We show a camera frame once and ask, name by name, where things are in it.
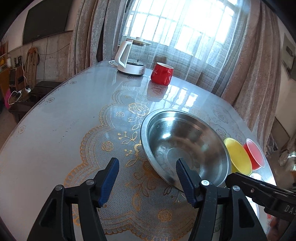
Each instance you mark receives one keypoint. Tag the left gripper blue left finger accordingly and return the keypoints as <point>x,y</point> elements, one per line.
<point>104,182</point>

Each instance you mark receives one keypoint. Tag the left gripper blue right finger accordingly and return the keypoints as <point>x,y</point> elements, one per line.
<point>193,186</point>

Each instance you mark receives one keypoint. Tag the red plastic bowl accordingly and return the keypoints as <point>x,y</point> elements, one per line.
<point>255,154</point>

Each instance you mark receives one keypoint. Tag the stainless steel basin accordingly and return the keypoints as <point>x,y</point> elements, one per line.
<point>167,135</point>

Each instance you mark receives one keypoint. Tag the yellow plastic bowl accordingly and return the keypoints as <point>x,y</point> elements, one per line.
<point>240,161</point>

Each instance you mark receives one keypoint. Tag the red ceramic mug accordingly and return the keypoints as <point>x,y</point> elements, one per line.
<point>162,74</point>

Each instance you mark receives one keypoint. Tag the dark wooden side cabinet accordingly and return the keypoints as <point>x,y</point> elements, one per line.
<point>21,107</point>

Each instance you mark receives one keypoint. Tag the beige curtain right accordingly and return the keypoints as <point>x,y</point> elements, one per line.
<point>254,86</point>

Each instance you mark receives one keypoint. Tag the beige curtain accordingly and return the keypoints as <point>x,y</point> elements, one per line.
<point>254,86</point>
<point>96,33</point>

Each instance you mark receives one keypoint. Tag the white electric kettle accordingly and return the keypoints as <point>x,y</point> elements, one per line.
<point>132,56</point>

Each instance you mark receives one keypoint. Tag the wooden chair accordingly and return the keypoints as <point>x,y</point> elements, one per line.
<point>30,70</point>

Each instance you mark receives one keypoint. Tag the white sheer window curtain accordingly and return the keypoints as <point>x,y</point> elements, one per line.
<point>199,39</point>

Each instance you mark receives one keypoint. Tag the beige curtain left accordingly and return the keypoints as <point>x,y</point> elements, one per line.
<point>96,33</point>

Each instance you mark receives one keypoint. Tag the black wall television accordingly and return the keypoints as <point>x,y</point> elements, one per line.
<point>46,18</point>

